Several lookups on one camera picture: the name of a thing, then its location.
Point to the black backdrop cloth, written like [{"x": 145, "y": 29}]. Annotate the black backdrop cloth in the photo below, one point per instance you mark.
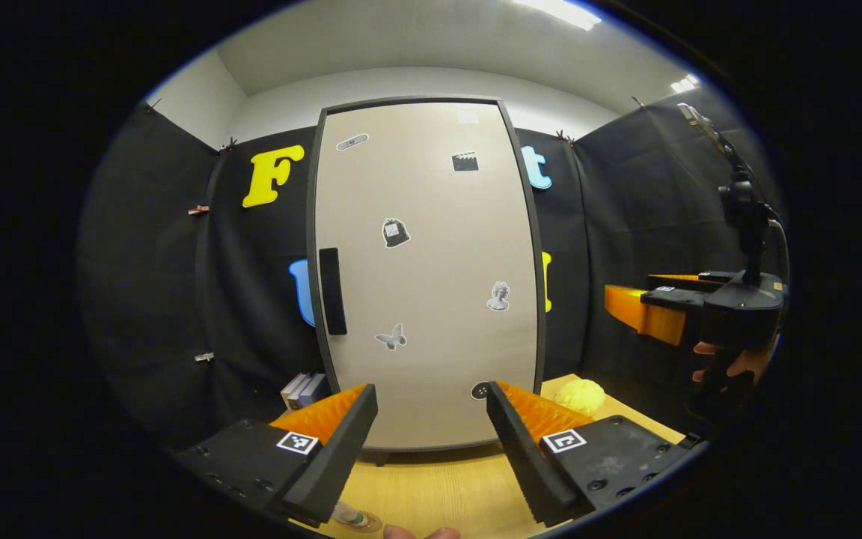
[{"x": 154, "y": 262}]

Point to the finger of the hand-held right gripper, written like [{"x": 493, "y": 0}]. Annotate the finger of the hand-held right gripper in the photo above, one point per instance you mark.
[
  {"x": 689, "y": 279},
  {"x": 655, "y": 314}
]

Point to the dark grey cabinet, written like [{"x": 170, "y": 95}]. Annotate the dark grey cabinet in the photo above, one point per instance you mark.
[{"x": 542, "y": 299}]

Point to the red clip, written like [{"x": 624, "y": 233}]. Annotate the red clip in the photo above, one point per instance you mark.
[{"x": 197, "y": 210}]

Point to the beige cabinet door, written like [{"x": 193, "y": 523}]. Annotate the beige cabinet door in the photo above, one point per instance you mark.
[{"x": 431, "y": 299}]

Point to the white clip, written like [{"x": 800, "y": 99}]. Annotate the white clip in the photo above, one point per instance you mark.
[{"x": 204, "y": 357}]

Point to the long ceiling light panel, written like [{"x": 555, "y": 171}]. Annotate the long ceiling light panel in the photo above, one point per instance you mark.
[{"x": 562, "y": 13}]

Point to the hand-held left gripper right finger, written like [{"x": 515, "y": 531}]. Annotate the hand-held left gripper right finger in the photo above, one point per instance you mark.
[{"x": 521, "y": 457}]

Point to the small ceiling light panel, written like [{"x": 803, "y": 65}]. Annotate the small ceiling light panel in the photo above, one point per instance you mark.
[{"x": 685, "y": 83}]

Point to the yellow fluffy toy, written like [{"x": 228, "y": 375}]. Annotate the yellow fluffy toy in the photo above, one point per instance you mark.
[{"x": 581, "y": 395}]

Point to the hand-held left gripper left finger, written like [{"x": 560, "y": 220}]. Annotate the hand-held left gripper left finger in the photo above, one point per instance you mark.
[{"x": 337, "y": 457}]

